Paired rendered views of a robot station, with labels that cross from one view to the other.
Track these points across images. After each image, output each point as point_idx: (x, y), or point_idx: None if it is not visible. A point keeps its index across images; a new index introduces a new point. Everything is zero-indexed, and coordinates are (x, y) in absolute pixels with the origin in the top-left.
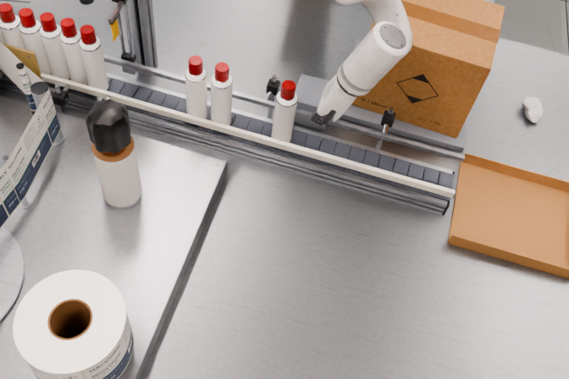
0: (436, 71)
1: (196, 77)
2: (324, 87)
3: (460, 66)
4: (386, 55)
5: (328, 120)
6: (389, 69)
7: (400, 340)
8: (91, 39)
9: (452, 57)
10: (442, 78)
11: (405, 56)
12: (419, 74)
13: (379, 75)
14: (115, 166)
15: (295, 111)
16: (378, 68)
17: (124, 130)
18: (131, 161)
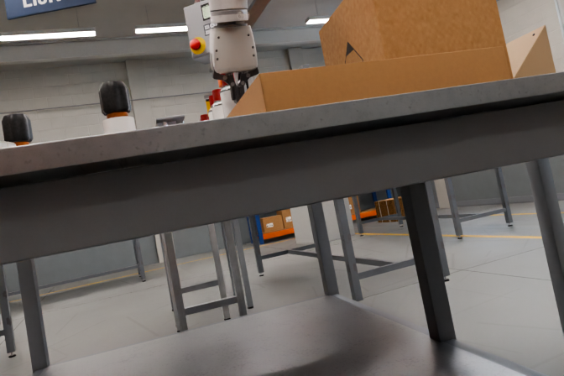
0: (350, 25)
1: (211, 108)
2: None
3: None
4: None
5: (213, 70)
6: None
7: None
8: (202, 119)
9: None
10: (355, 29)
11: (335, 33)
12: (347, 45)
13: None
14: (104, 125)
15: (231, 101)
16: None
17: (109, 91)
18: (115, 126)
